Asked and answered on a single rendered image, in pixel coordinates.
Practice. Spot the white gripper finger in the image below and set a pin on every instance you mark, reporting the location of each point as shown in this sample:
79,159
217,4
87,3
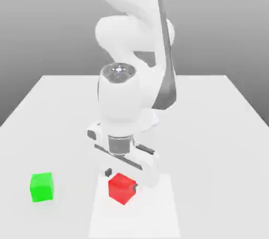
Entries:
108,172
134,187

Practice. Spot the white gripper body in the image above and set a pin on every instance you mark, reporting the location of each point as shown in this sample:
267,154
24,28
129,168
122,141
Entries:
150,171

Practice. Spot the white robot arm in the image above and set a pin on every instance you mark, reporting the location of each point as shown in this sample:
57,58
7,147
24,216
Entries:
119,100

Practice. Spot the small red cube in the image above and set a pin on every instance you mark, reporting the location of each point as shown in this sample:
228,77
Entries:
120,188

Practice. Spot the small green cube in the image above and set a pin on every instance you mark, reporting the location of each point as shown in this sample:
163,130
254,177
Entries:
41,187

